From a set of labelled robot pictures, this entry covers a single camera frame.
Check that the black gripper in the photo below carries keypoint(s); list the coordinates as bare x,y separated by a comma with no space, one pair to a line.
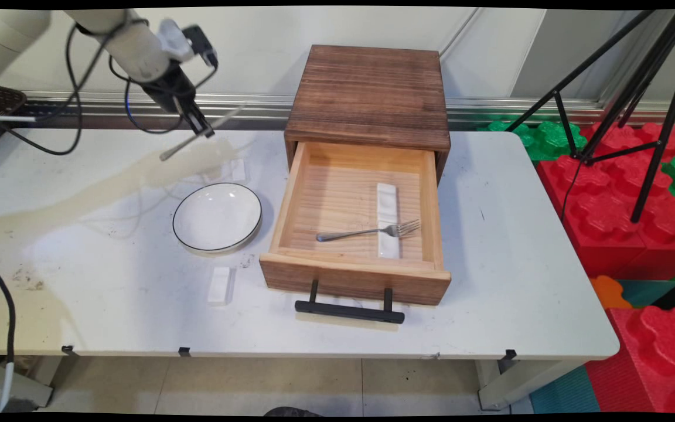
170,88

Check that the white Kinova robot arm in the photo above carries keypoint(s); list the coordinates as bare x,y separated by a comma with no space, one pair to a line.
132,47

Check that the small white cutlery rest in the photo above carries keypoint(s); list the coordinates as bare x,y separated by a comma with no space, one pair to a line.
238,170
220,286

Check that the white plate with black rim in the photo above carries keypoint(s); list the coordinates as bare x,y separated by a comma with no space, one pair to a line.
217,217

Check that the dark wooden drawer cabinet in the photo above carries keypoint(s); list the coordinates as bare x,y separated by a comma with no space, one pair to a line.
367,94

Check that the silver fork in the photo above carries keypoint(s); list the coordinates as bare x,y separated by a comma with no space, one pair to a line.
349,234

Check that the brown mesh basket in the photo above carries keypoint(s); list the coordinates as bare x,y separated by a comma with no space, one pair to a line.
0,99

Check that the long white cutlery rest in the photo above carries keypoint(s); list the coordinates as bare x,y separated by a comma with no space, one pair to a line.
387,202

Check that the light wooden drawer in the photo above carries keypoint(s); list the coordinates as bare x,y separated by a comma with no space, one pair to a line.
349,275

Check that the black table edge clip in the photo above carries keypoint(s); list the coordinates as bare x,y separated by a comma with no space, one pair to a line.
68,350
184,351
509,354

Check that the grey table foot bar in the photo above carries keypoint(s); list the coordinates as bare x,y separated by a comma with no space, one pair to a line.
27,387

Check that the white table leg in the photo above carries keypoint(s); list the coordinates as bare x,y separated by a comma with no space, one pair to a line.
513,384

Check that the large red foam block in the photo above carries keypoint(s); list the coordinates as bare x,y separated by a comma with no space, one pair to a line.
607,217

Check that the orange foam block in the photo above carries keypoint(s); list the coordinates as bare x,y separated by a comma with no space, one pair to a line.
607,292

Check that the teal foam mat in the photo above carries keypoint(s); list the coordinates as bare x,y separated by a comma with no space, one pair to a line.
563,392

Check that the black tripod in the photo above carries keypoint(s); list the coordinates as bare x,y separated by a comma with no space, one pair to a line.
657,88

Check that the teal foam block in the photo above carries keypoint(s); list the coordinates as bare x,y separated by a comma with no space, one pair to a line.
648,292

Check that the aluminium wall rail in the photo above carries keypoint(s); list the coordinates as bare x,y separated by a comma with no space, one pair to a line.
255,105

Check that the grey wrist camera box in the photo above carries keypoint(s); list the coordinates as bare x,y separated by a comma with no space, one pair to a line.
200,44

